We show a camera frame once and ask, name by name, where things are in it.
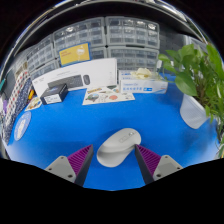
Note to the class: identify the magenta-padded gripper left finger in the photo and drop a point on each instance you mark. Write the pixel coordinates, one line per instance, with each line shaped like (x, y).
(63, 166)

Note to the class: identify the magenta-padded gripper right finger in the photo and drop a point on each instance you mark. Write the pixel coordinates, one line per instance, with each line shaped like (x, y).
(165, 165)

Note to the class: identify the grey computer mouse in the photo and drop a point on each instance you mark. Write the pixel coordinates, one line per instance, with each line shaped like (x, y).
(118, 146)

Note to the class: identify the yellow and blue box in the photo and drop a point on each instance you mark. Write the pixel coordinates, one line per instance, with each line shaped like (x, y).
(74, 54)

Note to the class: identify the dark wall shelf unit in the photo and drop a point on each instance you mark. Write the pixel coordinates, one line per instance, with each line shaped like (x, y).
(100, 8)

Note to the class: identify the small black box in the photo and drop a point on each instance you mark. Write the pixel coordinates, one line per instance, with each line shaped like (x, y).
(53, 94)

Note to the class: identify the sticker sheet with mixed pictures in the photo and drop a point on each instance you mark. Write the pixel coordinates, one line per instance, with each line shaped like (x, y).
(108, 95)

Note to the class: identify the green potted plant, white pot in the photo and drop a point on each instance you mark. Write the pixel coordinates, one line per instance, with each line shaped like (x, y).
(193, 76)

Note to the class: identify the long white keyboard carton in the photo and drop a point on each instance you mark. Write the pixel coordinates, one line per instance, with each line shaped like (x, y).
(100, 71)

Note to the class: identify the white and blue glove box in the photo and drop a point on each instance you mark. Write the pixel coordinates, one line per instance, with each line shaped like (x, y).
(143, 84)

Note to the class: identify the navy polka dot cloth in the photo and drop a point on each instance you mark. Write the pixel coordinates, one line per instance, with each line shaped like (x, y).
(10, 128)

